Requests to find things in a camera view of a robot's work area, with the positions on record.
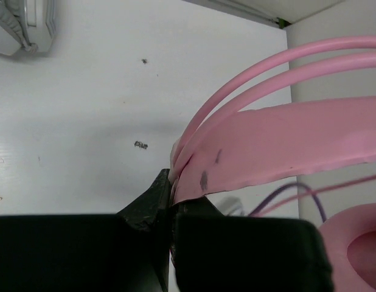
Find aluminium table edge rail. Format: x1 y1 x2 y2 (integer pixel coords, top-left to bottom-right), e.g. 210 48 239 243
186 0 291 29

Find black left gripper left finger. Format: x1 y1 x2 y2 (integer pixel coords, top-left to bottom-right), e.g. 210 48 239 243
0 169 171 291

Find white grey gaming headphones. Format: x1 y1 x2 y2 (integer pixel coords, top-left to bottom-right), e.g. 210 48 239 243
0 0 58 57

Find pink headphones with cable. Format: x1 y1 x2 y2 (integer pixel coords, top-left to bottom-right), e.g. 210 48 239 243
169 35 376 291

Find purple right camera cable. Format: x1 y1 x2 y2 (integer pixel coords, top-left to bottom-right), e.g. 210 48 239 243
251 182 327 223

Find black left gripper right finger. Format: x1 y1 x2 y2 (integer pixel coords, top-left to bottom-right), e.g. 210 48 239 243
172 198 333 291

